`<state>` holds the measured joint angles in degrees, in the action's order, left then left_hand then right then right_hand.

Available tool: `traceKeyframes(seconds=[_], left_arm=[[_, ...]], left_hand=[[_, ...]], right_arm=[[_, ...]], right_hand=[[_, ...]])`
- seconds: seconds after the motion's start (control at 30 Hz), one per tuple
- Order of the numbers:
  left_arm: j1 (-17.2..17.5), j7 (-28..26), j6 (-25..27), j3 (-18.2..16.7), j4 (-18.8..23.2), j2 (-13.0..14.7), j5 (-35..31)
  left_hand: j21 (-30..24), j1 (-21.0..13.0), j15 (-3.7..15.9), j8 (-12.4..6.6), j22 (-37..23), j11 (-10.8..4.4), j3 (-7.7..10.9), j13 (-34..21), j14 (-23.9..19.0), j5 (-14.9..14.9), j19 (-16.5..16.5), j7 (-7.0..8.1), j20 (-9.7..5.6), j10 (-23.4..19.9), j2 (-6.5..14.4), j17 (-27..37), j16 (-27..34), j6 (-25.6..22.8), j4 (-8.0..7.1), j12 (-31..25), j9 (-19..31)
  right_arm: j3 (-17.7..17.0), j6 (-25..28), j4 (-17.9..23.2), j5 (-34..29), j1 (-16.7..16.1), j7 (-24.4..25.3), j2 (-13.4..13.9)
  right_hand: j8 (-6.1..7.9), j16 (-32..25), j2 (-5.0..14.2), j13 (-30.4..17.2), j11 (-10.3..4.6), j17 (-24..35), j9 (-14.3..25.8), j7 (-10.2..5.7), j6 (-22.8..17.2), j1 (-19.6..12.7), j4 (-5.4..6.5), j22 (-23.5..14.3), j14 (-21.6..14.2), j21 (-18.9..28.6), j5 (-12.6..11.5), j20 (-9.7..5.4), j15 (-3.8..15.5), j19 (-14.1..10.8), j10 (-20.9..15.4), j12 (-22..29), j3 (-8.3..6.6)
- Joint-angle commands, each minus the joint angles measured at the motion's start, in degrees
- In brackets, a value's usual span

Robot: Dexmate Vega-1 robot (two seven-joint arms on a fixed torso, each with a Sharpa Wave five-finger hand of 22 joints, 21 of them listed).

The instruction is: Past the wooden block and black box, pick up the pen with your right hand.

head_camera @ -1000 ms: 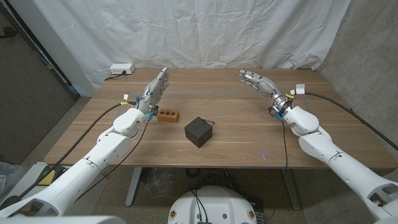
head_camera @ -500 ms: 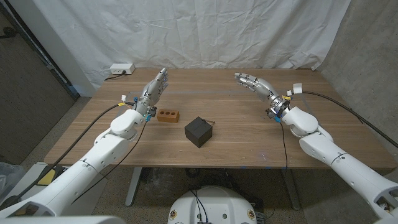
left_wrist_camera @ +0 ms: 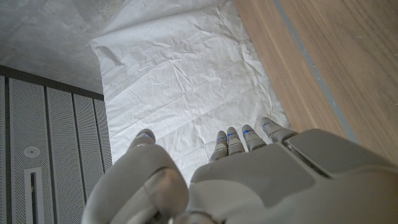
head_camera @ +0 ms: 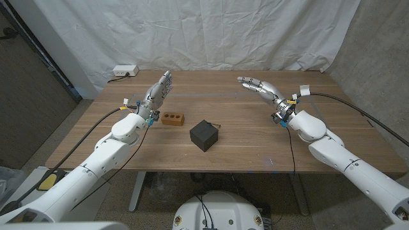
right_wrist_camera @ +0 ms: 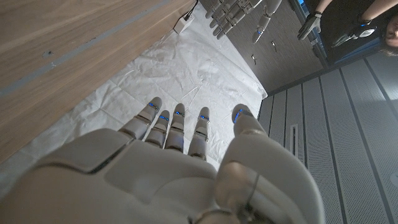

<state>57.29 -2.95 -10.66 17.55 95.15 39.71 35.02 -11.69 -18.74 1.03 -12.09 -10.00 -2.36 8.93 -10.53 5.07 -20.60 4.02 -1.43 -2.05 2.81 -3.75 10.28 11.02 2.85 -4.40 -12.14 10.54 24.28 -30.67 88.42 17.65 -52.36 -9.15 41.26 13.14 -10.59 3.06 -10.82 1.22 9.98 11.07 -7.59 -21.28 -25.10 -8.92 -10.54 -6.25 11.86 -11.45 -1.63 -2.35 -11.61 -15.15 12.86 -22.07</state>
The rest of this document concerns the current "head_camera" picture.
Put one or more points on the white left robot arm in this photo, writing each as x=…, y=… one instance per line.
x=96, y=159

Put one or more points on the yellow black foot pedal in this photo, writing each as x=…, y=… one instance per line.
x=48, y=182

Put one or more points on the black box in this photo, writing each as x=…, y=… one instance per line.
x=204, y=135

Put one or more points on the long grey tape strip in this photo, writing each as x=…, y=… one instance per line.
x=207, y=95

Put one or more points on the short grey tape strip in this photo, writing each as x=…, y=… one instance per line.
x=314, y=108

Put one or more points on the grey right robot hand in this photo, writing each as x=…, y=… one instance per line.
x=266, y=91

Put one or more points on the dark perforated partition panel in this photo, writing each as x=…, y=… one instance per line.
x=25, y=96

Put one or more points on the clear plastic bag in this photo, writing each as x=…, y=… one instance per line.
x=9, y=185

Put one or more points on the white backdrop cloth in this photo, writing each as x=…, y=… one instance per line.
x=207, y=32

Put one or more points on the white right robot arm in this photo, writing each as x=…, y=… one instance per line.
x=351, y=166

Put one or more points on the wooden block with three holes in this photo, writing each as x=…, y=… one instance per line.
x=172, y=119

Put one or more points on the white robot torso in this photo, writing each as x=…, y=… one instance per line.
x=220, y=211

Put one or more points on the white power strip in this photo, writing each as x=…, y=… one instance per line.
x=125, y=70

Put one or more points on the dark pen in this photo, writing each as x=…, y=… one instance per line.
x=217, y=125

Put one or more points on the grey table leg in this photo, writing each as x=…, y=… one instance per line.
x=300, y=195
x=137, y=191

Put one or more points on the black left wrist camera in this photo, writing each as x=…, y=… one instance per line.
x=155, y=115

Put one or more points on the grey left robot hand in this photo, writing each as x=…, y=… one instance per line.
x=155, y=96

